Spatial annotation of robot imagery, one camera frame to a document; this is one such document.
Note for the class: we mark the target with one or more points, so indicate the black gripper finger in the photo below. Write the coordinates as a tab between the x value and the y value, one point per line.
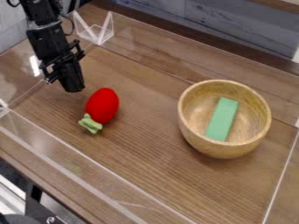
69	76

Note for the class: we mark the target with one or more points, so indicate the red plush tomato green stem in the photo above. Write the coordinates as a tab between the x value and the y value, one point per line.
100	109

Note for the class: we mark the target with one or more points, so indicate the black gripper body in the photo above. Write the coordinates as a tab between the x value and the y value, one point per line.
53	49

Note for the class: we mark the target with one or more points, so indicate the clear acrylic front wall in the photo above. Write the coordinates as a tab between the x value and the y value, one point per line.
81	184

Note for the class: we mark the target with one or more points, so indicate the wooden bowl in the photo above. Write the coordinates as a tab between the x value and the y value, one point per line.
251	124

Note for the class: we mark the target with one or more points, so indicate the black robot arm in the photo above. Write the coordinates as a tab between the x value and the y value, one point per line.
41	12

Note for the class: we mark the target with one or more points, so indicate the black table leg frame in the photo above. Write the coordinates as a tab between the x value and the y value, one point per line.
36	210

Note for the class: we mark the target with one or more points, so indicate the green rectangular block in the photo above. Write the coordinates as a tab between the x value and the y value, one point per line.
221	119

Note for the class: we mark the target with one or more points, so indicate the clear acrylic corner bracket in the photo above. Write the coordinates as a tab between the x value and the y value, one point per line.
97	34

